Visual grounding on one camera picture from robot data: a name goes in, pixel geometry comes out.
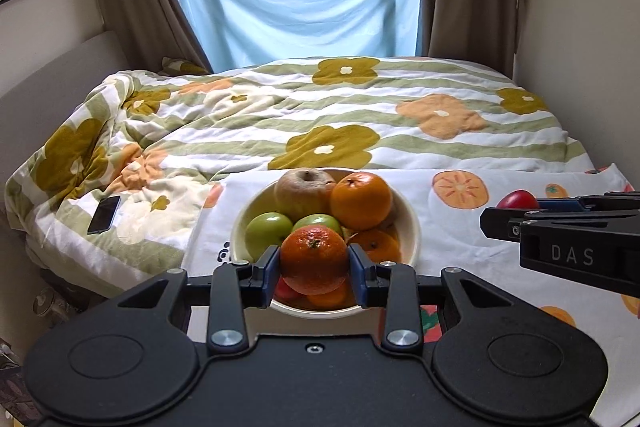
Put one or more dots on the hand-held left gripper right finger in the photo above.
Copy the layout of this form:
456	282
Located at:
357	274

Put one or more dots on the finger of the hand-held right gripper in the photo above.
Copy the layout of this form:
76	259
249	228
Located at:
560	205
502	222

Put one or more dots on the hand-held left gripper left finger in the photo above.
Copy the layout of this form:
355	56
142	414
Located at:
270	274

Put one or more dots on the small red tomato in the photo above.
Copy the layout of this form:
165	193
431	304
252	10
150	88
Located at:
286	292
517	199

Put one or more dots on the large orange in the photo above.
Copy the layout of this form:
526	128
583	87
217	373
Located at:
380	247
361	201

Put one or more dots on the small mandarin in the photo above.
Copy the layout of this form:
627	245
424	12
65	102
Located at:
327	301
314	259

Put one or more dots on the green apple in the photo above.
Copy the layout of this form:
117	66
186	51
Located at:
317	223
265	234

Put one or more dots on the cream oval bowl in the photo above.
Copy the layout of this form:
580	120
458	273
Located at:
255	207

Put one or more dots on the white persimmon-print cloth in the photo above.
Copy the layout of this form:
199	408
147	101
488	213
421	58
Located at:
460	247

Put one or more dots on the russet brown apple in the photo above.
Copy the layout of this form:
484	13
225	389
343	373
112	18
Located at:
300	197

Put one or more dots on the floral striped duvet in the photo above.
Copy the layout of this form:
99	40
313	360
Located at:
250	122

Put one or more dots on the black smartphone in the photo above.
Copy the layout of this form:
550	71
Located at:
104	214

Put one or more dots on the clear glass jar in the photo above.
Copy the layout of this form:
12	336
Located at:
50	307

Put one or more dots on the light blue sheet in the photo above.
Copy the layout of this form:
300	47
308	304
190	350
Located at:
300	2

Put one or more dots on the grey padded headboard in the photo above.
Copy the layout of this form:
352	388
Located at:
50	77

